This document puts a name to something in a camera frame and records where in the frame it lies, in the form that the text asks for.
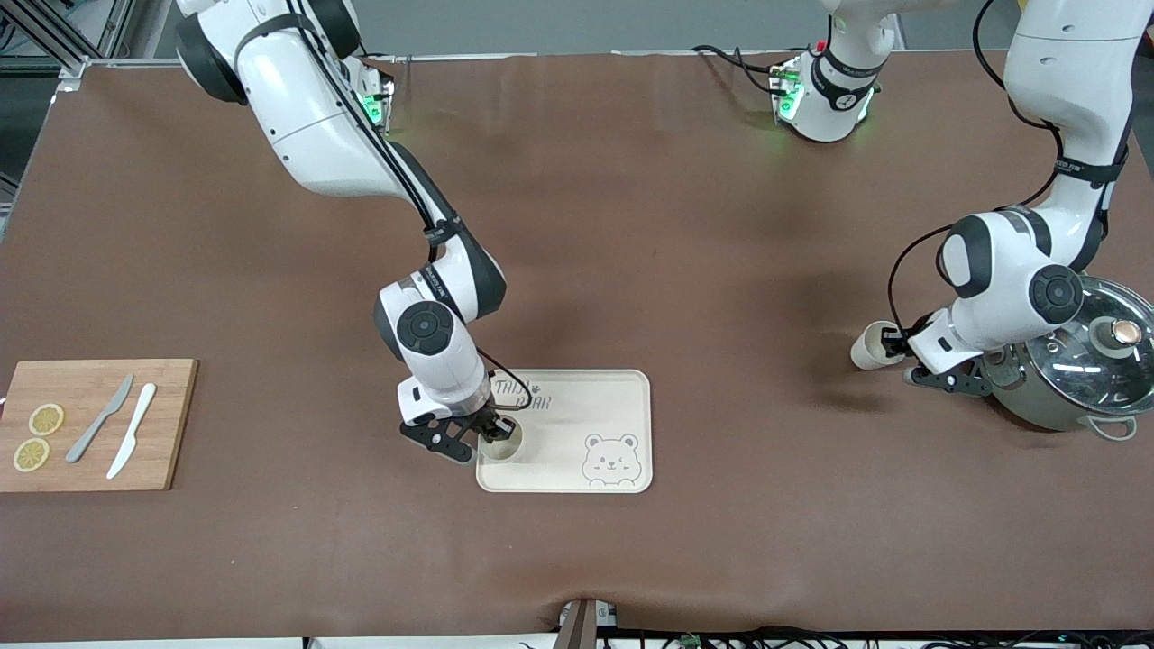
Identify white IKEA cup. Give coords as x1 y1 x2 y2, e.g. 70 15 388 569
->
850 322 905 371
478 419 524 463

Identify beige bear print tray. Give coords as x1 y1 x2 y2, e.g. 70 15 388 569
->
476 369 653 494

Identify glass pot lid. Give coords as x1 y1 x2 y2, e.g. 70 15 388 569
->
983 275 1154 417

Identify brown table mat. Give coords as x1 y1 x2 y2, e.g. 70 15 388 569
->
0 54 1154 643

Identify bamboo cutting board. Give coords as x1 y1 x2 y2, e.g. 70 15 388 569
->
0 359 199 493

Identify white plastic knife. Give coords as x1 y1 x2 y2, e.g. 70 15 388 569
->
106 383 157 480

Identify grey plastic knife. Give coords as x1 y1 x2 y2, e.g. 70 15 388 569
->
66 374 134 464

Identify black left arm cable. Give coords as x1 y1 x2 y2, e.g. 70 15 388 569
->
887 0 1130 336

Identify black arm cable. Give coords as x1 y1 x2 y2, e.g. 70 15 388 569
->
236 9 535 414
887 0 1130 336

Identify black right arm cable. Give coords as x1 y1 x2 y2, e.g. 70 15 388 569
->
236 9 535 414

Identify black base cable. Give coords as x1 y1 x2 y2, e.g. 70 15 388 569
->
692 43 787 96

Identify aluminium frame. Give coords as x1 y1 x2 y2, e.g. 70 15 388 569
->
0 0 138 73

